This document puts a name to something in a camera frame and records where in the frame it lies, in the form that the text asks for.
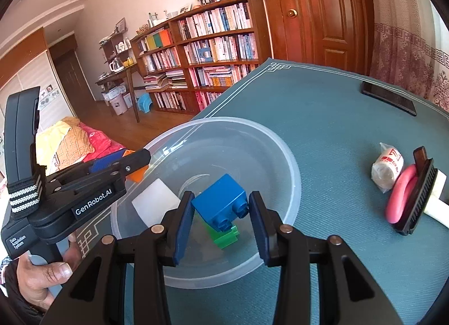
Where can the colourful bedding pile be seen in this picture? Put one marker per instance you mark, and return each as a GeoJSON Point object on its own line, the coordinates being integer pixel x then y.
{"type": "Point", "coordinates": [70, 141]}

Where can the blue plastic stool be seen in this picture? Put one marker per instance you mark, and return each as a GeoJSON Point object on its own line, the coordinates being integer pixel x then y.
{"type": "Point", "coordinates": [144, 103]}

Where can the green toy brick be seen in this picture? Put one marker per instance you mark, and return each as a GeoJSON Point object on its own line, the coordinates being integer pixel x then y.
{"type": "Point", "coordinates": [222, 239]}

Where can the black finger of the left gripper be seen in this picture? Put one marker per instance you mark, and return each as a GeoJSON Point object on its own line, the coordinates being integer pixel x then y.
{"type": "Point", "coordinates": [78, 178]}

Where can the white wrapped packet red print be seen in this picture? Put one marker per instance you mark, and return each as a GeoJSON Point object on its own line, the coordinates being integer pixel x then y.
{"type": "Point", "coordinates": [387, 167]}

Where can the black smartphone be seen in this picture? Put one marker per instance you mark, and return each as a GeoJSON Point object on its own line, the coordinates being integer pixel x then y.
{"type": "Point", "coordinates": [389, 97]}

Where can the brown lipstick tube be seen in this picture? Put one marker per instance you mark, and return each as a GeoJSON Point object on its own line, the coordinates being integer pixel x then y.
{"type": "Point", "coordinates": [420, 157]}

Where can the small wooden side table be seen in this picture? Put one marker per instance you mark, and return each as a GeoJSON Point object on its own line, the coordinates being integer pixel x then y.
{"type": "Point", "coordinates": [124, 76]}

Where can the teal table mat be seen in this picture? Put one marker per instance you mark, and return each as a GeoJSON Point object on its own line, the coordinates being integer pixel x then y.
{"type": "Point", "coordinates": [334, 133]}

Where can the pink waste bin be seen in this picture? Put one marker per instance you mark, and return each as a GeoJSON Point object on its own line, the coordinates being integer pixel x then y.
{"type": "Point", "coordinates": [118, 104]}

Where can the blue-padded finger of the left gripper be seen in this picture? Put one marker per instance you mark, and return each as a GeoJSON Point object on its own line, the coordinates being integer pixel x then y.
{"type": "Point", "coordinates": [106, 161]}

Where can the patterned curtain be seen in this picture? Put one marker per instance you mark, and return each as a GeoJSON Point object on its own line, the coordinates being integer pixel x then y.
{"type": "Point", "coordinates": [411, 48]}

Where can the clear plastic bowl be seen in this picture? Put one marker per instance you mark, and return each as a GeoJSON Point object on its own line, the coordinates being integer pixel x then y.
{"type": "Point", "coordinates": [191, 157]}

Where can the brown wooden door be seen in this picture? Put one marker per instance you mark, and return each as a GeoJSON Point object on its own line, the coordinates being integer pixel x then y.
{"type": "Point", "coordinates": [331, 33]}

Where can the white sponge in bowl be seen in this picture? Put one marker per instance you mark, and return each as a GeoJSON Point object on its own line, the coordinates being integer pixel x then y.
{"type": "Point", "coordinates": [152, 203]}

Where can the blue toy brick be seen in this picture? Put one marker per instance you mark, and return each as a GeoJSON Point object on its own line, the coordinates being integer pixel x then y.
{"type": "Point", "coordinates": [222, 203]}

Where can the orange toy brick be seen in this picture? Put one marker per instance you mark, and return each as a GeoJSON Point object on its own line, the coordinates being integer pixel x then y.
{"type": "Point", "coordinates": [136, 176]}

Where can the dark wardrobe door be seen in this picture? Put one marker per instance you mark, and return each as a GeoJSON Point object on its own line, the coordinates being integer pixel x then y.
{"type": "Point", "coordinates": [71, 76]}

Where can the black white brush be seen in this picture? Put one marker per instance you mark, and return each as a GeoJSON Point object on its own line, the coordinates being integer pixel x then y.
{"type": "Point", "coordinates": [414, 196]}

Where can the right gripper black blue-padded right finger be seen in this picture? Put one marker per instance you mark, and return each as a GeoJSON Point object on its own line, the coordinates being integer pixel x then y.
{"type": "Point", "coordinates": [348, 293]}

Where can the person's left hand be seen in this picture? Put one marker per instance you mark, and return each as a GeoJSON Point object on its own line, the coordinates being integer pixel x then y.
{"type": "Point", "coordinates": [34, 281]}

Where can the wooden bookshelf with books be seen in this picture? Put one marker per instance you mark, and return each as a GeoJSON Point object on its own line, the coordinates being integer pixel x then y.
{"type": "Point", "coordinates": [191, 59]}

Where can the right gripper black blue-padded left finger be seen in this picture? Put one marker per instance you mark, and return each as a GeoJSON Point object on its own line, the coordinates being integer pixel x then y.
{"type": "Point", "coordinates": [95, 294]}

